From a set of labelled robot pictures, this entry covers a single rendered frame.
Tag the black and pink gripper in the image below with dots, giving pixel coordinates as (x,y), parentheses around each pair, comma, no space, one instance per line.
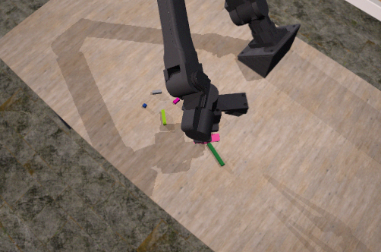
(214,137)

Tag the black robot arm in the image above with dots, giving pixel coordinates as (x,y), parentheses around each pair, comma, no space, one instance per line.
(184,77)

